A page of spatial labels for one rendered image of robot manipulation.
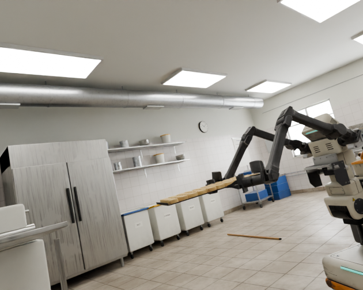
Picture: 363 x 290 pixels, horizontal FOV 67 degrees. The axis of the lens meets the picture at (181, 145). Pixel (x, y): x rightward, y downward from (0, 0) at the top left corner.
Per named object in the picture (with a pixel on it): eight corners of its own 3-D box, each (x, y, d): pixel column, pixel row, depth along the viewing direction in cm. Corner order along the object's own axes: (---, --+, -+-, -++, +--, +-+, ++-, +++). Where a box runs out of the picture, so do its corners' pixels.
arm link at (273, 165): (294, 117, 162) (282, 125, 172) (286, 113, 161) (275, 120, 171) (279, 183, 144) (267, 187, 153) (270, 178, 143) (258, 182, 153)
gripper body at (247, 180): (241, 193, 148) (254, 190, 145) (236, 175, 149) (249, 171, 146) (245, 191, 154) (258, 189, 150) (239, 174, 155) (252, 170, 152)
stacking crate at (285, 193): (279, 196, 831) (278, 190, 833) (291, 195, 800) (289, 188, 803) (268, 201, 793) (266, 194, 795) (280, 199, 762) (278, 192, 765)
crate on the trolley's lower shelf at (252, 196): (256, 197, 775) (253, 190, 777) (268, 195, 750) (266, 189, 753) (246, 201, 732) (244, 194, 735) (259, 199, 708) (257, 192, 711)
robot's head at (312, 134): (321, 130, 213) (306, 118, 211) (343, 122, 193) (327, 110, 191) (314, 144, 209) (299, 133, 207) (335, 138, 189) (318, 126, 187)
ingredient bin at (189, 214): (188, 237, 541) (180, 198, 551) (169, 236, 589) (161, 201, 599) (207, 229, 576) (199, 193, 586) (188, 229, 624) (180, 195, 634)
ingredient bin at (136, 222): (132, 260, 455) (123, 213, 465) (113, 258, 500) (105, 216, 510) (157, 250, 492) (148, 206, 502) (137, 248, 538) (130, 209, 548)
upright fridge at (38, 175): (107, 260, 494) (87, 149, 520) (132, 264, 427) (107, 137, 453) (18, 295, 401) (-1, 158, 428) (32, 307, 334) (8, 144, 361)
